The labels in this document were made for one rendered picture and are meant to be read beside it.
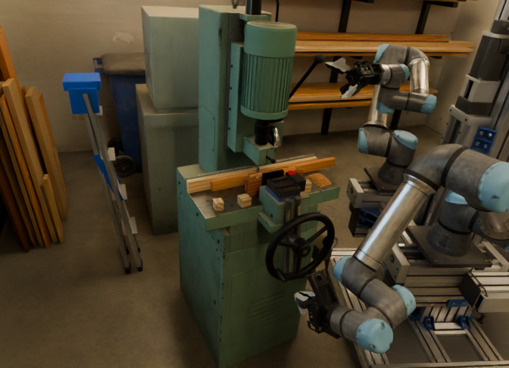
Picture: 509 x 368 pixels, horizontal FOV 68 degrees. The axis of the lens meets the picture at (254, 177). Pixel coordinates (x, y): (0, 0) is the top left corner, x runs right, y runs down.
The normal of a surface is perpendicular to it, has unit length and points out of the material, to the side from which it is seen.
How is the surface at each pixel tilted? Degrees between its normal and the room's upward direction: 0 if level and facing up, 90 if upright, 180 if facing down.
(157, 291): 0
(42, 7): 90
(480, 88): 90
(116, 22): 90
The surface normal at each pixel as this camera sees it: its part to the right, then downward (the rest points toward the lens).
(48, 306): 0.07, -0.87
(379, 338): 0.44, -0.04
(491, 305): 0.08, 0.49
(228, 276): 0.47, 0.46
